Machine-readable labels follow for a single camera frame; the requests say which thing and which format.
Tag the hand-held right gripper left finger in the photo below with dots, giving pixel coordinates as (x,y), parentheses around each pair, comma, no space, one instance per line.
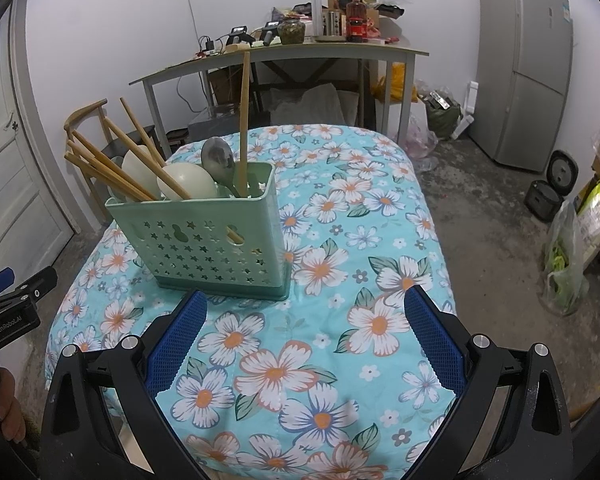
(177,345)

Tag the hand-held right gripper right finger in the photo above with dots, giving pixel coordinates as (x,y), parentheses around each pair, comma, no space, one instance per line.
(435,340)

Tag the green plastic utensil holder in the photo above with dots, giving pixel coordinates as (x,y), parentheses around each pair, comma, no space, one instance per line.
(180,206)

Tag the white ceramic spoon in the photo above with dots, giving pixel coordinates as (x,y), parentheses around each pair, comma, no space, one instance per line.
(185,180)
(136,165)

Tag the person's left hand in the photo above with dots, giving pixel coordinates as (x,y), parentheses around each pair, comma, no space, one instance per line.
(10,405)

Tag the floral turquoise blanket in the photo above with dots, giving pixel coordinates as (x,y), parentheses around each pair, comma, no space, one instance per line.
(330,310)

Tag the clear bag of greens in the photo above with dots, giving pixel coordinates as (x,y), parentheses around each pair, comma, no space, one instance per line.
(562,270)

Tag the black rice cooker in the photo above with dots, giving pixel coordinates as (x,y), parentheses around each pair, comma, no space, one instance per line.
(542,200)

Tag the wooden chair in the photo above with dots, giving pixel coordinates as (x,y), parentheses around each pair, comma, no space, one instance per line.
(82,110)

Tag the metal spoon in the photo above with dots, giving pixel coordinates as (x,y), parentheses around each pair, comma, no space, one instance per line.
(217,157)

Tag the pink plastic bag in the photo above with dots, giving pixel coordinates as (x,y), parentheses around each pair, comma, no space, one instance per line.
(420,137)

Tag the dark stool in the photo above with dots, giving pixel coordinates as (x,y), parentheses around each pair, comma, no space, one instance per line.
(177,136)

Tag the grey storage box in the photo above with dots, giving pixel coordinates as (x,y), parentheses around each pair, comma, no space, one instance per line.
(210,125)

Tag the green bag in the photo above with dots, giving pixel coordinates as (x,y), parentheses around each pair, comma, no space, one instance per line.
(442,117)

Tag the white plastic object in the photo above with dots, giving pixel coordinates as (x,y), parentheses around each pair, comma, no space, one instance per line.
(469,100)

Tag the yellow bag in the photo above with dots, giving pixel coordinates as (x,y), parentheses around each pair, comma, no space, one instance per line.
(397,82)

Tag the cardboard box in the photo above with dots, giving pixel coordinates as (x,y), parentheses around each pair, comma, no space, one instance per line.
(225,85)

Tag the grey sack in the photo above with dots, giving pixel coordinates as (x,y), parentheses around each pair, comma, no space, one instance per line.
(305,102)

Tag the silver refrigerator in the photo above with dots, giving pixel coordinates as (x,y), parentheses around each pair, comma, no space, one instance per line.
(525,60)

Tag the black handheld device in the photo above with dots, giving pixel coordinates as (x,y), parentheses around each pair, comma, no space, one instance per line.
(237,34)
(269,31)

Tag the red oil bottle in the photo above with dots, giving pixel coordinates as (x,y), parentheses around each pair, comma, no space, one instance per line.
(356,20)

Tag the glass jar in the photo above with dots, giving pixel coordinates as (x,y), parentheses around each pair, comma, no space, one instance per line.
(292,32)

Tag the grey metal-frame desk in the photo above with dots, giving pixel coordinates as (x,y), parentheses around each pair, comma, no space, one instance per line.
(330,47)

